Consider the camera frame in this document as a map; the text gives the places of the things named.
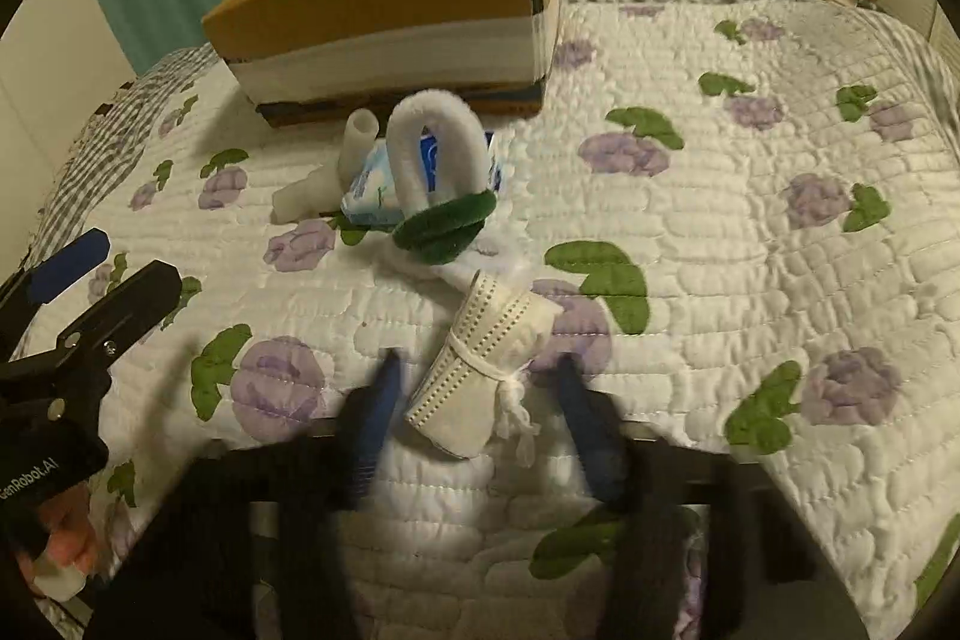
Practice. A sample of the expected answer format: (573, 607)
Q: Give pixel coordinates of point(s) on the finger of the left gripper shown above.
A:
(41, 284)
(112, 325)

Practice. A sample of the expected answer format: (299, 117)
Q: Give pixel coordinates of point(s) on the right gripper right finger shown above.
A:
(611, 464)

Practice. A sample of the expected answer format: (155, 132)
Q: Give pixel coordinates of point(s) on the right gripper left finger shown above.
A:
(366, 421)

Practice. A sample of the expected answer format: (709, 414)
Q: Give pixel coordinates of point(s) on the white face mask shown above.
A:
(474, 390)

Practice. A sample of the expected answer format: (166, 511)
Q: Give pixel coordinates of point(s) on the white green plush toy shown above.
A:
(440, 162)

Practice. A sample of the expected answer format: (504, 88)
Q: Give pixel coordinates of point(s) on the person's hand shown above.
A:
(71, 538)

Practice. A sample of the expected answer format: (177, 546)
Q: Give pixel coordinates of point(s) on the brown cardboard box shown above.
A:
(301, 61)

